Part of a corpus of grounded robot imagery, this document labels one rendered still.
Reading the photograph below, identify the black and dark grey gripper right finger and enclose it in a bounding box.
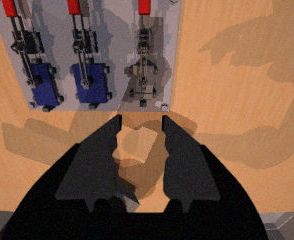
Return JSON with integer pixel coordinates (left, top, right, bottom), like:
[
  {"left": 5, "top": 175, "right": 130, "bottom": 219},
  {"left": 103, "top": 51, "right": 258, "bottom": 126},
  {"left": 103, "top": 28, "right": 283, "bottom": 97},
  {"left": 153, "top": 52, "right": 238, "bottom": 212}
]
[{"left": 162, "top": 115, "right": 269, "bottom": 240}]

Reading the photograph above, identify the red-handled toggle clamp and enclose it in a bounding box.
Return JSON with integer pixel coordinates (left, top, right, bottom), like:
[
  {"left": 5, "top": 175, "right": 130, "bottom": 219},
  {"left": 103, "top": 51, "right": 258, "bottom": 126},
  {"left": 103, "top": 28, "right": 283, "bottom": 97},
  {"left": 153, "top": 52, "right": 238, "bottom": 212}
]
[{"left": 67, "top": 0, "right": 98, "bottom": 89}]

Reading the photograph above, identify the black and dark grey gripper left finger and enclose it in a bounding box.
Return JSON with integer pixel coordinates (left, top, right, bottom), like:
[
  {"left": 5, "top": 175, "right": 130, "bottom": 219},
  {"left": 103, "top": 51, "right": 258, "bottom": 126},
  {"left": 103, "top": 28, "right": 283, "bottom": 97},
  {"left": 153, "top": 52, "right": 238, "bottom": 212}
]
[{"left": 1, "top": 114, "right": 122, "bottom": 240}]

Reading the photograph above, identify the toggle clamp with red handle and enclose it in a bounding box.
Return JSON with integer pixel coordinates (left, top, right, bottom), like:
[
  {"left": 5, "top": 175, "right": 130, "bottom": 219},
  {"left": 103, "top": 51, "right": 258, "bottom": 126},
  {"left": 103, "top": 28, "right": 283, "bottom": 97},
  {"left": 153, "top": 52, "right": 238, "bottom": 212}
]
[{"left": 2, "top": 0, "right": 44, "bottom": 88}]

